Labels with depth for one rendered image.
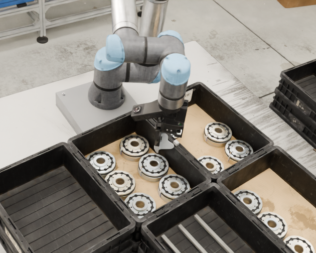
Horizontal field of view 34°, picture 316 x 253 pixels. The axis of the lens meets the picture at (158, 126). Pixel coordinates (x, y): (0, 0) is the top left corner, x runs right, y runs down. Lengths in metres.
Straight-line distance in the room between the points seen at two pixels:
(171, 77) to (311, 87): 1.63
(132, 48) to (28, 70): 2.12
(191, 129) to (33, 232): 0.71
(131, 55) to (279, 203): 0.73
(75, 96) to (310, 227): 1.03
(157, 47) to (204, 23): 2.69
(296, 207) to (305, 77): 1.28
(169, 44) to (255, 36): 2.68
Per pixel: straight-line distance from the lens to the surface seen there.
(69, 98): 2.11
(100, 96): 2.06
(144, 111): 1.51
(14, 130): 2.09
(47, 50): 3.66
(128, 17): 1.51
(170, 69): 1.35
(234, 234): 1.67
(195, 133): 1.93
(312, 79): 2.96
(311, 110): 2.68
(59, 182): 1.73
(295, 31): 4.30
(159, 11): 1.82
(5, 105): 2.20
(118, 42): 1.42
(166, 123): 1.50
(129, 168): 1.77
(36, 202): 1.68
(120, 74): 1.97
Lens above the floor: 2.16
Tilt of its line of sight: 44 degrees down
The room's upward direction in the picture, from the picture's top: 9 degrees clockwise
